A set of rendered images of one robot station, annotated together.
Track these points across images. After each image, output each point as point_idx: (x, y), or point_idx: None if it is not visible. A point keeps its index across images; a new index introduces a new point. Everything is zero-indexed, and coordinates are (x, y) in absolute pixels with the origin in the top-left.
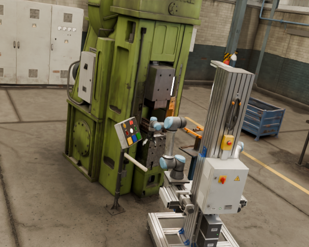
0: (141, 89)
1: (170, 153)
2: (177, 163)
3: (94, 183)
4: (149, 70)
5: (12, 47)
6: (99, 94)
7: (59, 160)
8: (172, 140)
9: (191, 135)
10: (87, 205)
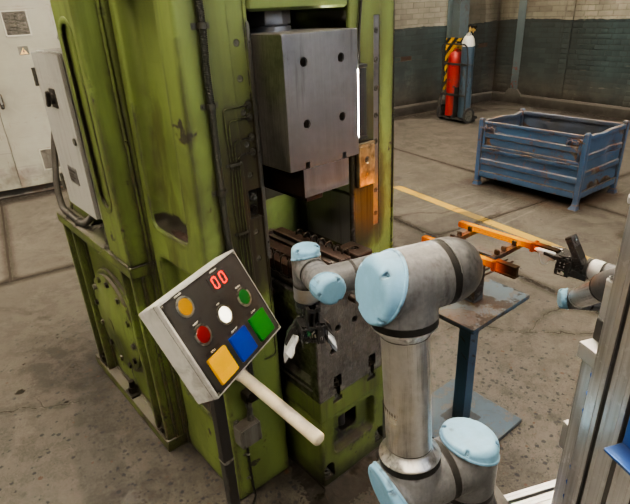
0: (244, 137)
1: (423, 443)
2: (464, 482)
3: (179, 450)
4: (256, 51)
5: None
6: (109, 184)
7: (85, 382)
8: (423, 379)
9: (421, 230)
10: None
